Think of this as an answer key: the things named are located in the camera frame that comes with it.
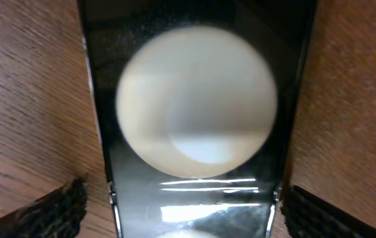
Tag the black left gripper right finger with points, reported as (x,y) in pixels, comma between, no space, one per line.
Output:
(308,216)

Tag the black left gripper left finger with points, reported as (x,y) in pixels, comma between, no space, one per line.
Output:
(55,215)

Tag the black smartphone silver back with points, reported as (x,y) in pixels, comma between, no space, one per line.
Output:
(194,103)

